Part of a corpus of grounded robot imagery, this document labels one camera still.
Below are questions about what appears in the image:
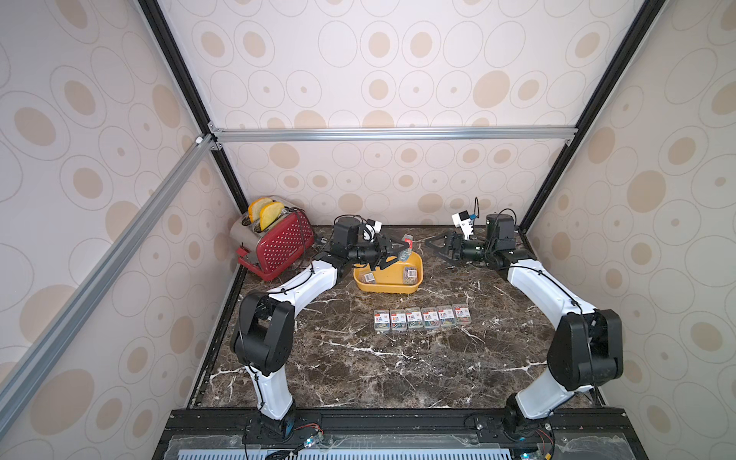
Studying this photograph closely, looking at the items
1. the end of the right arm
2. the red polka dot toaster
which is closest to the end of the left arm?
the end of the right arm

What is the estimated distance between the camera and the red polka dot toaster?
0.96 metres

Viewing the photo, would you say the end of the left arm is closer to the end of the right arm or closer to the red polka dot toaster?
the end of the right arm
